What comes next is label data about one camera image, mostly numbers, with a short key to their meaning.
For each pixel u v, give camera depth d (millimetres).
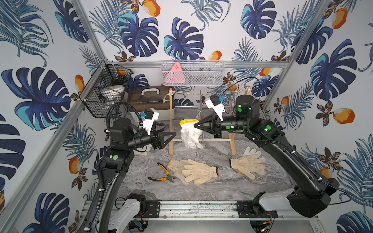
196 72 925
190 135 585
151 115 523
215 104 488
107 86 894
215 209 753
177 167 883
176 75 902
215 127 525
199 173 858
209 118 527
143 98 1004
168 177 839
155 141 531
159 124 608
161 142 533
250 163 900
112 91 799
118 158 450
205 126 542
